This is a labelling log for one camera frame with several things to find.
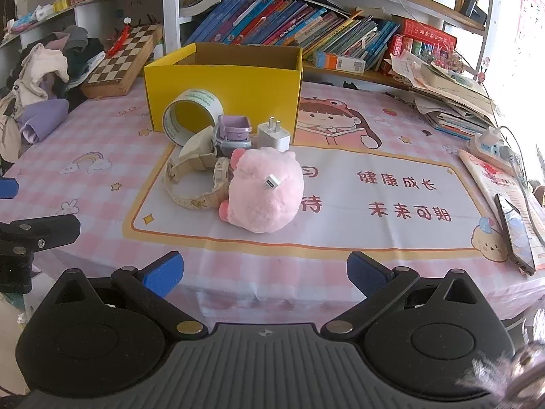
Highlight clear packing tape roll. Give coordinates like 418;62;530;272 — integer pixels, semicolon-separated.
162;89;224;146

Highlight small artificial flowers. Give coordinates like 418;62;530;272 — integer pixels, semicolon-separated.
419;47;465;73

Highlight wall poster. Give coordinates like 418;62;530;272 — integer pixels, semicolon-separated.
513;0;545;58

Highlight red white magazine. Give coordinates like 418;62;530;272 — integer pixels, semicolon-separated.
457;149;545;271

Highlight cream garment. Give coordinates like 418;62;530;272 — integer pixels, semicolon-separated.
6;44;70;109

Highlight white charger plug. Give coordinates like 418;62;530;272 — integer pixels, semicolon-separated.
256;117;292;153

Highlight pink plush toy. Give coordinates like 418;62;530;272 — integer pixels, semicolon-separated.
218;147;305;234

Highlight red printed box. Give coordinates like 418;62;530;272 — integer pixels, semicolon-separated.
402;19;457;52

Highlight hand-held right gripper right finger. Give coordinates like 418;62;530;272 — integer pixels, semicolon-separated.
321;251;490;340

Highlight pink checkered desktop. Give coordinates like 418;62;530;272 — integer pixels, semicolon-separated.
0;77;545;352

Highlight red tassel ornament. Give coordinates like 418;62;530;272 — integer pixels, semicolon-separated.
106;26;130;57

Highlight orange white carton small print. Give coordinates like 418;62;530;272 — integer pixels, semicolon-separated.
314;51;367;74

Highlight white plug-in adapter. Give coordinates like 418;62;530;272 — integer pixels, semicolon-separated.
480;125;505;146

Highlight dark smartphone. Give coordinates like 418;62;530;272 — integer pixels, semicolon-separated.
494;194;536;277

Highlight small black device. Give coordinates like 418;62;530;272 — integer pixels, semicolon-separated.
462;0;488;25

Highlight wooden chessboard box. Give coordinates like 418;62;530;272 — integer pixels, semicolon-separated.
80;24;164;99

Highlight plain cream wristwatch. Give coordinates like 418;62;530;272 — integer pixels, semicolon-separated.
165;125;220;184

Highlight cream star-print wristwatch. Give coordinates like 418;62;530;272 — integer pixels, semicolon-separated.
166;157;233;211

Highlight white wall shelf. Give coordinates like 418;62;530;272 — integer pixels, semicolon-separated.
0;0;165;52

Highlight yellow cardboard box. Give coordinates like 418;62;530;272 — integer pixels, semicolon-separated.
143;43;304;146

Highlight white desk shelf unit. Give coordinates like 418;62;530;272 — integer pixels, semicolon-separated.
162;0;497;92

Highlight row of colourful books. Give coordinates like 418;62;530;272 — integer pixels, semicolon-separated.
183;0;401;73

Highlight white cable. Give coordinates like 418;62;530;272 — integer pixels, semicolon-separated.
496;124;529;188

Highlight white power strip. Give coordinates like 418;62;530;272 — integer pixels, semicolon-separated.
468;132;526;175

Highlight assorted small packets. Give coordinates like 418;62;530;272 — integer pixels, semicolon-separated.
6;0;77;32

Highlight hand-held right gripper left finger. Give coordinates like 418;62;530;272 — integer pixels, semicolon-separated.
40;252;209;340

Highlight stack of papers and booklets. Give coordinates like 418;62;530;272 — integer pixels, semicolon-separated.
389;49;501;141

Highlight grey garment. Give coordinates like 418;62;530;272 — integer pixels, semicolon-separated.
64;25;90;47

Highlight purple fleece garment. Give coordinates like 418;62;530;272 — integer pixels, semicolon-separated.
17;98;70;145

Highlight fluffy lilac keychain charm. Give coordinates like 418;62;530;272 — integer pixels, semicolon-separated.
455;307;545;409

